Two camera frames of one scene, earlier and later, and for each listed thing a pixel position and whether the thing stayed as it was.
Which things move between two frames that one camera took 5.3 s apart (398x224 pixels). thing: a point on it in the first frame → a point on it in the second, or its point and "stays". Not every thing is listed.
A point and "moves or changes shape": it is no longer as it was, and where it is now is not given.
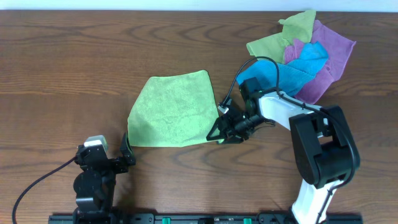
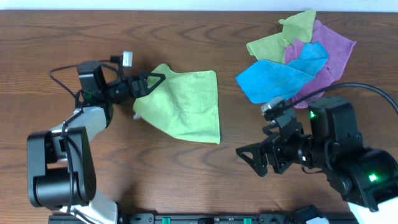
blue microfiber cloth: (291, 78) stays
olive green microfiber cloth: (299, 26) stays
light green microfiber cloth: (173, 111) moves or changes shape
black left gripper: (111, 163) → (137, 86)
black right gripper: (230, 125) → (274, 152)
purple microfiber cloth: (338, 50) stays
